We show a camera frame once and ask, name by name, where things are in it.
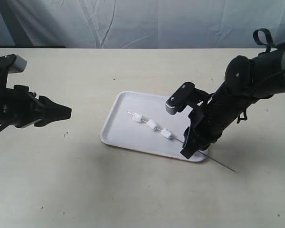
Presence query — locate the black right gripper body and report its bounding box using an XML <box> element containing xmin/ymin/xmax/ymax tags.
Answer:
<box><xmin>190</xmin><ymin>95</ymin><xmax>235</xmax><ymax>145</ymax></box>

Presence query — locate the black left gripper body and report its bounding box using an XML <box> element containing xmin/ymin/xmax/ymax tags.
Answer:
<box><xmin>0</xmin><ymin>85</ymin><xmax>42</xmax><ymax>128</ymax></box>

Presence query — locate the white marshmallow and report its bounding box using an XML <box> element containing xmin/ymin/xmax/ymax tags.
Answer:
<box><xmin>146</xmin><ymin>119</ymin><xmax>158</xmax><ymax>131</ymax></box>
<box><xmin>161</xmin><ymin>128</ymin><xmax>173</xmax><ymax>139</ymax></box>
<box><xmin>132</xmin><ymin>113</ymin><xmax>143</xmax><ymax>123</ymax></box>

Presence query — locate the thin metal skewer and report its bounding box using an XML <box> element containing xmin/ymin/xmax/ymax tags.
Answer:
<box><xmin>127</xmin><ymin>111</ymin><xmax>236</xmax><ymax>173</ymax></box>

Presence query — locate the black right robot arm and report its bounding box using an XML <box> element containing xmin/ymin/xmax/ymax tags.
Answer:
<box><xmin>174</xmin><ymin>47</ymin><xmax>285</xmax><ymax>159</ymax></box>

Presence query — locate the white rectangular plastic tray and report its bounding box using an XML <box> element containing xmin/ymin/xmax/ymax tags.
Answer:
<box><xmin>100</xmin><ymin>91</ymin><xmax>209</xmax><ymax>164</ymax></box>

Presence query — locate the white wrinkled backdrop cloth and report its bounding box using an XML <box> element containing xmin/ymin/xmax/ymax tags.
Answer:
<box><xmin>0</xmin><ymin>0</ymin><xmax>285</xmax><ymax>48</ymax></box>

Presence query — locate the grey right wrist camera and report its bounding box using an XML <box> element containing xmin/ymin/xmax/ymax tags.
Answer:
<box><xmin>165</xmin><ymin>82</ymin><xmax>209</xmax><ymax>115</ymax></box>

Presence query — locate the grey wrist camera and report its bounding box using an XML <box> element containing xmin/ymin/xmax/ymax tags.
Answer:
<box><xmin>5</xmin><ymin>54</ymin><xmax>27</xmax><ymax>74</ymax></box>
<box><xmin>165</xmin><ymin>82</ymin><xmax>209</xmax><ymax>115</ymax></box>

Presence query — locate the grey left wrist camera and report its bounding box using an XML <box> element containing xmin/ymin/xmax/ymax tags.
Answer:
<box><xmin>5</xmin><ymin>54</ymin><xmax>27</xmax><ymax>74</ymax></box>

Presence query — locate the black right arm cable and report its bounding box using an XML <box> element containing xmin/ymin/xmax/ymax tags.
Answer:
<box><xmin>236</xmin><ymin>28</ymin><xmax>285</xmax><ymax>124</ymax></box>

